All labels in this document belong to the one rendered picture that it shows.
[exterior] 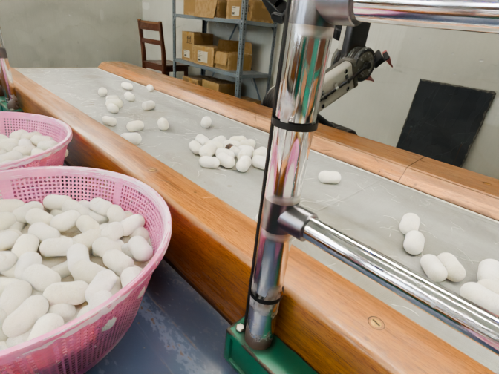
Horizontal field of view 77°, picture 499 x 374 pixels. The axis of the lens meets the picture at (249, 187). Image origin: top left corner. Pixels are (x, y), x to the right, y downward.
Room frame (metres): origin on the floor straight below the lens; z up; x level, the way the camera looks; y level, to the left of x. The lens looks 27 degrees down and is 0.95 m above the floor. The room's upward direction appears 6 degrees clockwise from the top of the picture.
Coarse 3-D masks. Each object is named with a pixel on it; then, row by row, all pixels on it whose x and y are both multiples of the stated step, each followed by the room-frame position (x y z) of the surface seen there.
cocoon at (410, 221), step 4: (404, 216) 0.34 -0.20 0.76; (408, 216) 0.33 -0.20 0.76; (412, 216) 0.33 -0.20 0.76; (416, 216) 0.33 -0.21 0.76; (404, 220) 0.32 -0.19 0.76; (408, 220) 0.32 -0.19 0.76; (412, 220) 0.32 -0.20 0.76; (416, 220) 0.33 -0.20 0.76; (400, 224) 0.32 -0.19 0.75; (404, 224) 0.32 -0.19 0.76; (408, 224) 0.32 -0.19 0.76; (412, 224) 0.32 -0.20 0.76; (416, 224) 0.32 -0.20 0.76; (400, 228) 0.32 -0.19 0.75; (404, 228) 0.32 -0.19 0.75; (408, 228) 0.32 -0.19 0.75; (412, 228) 0.31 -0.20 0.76; (416, 228) 0.32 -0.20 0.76; (404, 232) 0.32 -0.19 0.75
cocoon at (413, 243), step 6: (408, 234) 0.30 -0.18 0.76; (414, 234) 0.29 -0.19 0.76; (420, 234) 0.30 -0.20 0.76; (408, 240) 0.29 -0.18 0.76; (414, 240) 0.28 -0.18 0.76; (420, 240) 0.28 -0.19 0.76; (408, 246) 0.28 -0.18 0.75; (414, 246) 0.28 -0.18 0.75; (420, 246) 0.28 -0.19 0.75; (408, 252) 0.28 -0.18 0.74; (414, 252) 0.28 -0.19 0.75
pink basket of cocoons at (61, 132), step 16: (0, 112) 0.52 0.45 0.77; (16, 112) 0.53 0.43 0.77; (0, 128) 0.52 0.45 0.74; (16, 128) 0.52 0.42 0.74; (32, 128) 0.53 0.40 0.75; (48, 128) 0.52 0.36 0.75; (64, 128) 0.49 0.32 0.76; (64, 144) 0.42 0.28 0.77; (16, 160) 0.34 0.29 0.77; (32, 160) 0.36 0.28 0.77; (48, 160) 0.39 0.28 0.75
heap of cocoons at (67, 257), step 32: (0, 224) 0.26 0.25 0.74; (32, 224) 0.26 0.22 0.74; (64, 224) 0.27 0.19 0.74; (96, 224) 0.27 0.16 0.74; (128, 224) 0.28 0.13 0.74; (0, 256) 0.21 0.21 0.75; (32, 256) 0.21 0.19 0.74; (64, 256) 0.24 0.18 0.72; (96, 256) 0.24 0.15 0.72; (128, 256) 0.24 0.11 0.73; (0, 288) 0.18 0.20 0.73; (32, 288) 0.19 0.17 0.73; (64, 288) 0.18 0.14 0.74; (96, 288) 0.18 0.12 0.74; (0, 320) 0.15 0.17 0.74; (32, 320) 0.15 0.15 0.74; (64, 320) 0.16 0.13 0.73
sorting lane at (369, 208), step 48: (96, 96) 0.83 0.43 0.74; (144, 96) 0.89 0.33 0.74; (144, 144) 0.52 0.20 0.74; (240, 192) 0.38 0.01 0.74; (336, 192) 0.42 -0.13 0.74; (384, 192) 0.44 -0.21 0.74; (384, 240) 0.30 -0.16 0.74; (432, 240) 0.32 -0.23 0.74; (480, 240) 0.33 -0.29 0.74; (384, 288) 0.23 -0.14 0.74
